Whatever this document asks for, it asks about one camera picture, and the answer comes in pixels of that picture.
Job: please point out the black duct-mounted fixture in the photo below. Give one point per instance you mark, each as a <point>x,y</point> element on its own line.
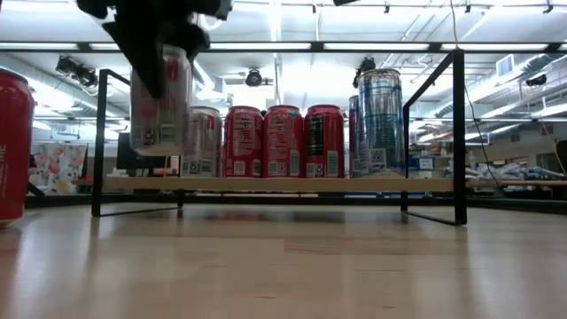
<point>536,80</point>

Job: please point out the blue white boxes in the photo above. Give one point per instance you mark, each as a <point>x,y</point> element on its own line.
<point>423,163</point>

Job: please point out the black monitor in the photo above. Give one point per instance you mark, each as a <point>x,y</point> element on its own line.
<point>124,155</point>

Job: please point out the wooden shelf black metal frame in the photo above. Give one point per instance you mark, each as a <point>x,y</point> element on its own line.
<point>283,184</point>

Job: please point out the white plastic bags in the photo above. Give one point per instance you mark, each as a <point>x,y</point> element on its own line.
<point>505,170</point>

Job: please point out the black ceiling spotlight cluster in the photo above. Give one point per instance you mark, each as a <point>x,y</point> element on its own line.
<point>365,65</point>
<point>75,71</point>

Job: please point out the red Coca-Cola can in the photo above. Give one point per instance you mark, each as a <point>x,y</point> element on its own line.
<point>243,142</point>

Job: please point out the silver blue Red Bull can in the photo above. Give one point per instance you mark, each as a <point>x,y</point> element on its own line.
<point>353,133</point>
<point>381,124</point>

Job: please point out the long linear ceiling light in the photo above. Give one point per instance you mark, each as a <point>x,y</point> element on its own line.
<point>316,46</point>

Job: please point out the colourful floral print cloth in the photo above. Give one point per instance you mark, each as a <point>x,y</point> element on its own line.
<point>57,168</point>

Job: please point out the wooden workbench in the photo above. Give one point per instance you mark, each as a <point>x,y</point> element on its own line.
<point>531,182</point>

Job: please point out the blue wrapped bundle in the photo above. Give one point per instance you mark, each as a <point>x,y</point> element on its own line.
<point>545,173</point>

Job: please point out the dark monitor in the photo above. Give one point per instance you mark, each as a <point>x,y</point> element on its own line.
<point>562,159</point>

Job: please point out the red Coke Zero can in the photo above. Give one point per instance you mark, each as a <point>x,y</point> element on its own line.
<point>323,142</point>

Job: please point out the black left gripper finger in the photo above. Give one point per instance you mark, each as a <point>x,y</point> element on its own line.
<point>192,40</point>
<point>142,53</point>

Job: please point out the round black ceiling fixture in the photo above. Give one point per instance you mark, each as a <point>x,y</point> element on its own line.
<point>253,78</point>

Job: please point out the white duct vent grille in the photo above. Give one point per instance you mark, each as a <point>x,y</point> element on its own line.
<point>505,65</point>

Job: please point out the white ceiling duct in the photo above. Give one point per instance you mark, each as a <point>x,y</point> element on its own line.
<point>547,95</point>

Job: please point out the silver Diet Coke can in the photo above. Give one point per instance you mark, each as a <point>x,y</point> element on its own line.
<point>164,124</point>
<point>206,146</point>

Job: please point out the black table frame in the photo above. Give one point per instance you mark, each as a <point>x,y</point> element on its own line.
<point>288,200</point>

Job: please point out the orange Fanta can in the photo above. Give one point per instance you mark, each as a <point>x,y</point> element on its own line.
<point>283,142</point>
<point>15,146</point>

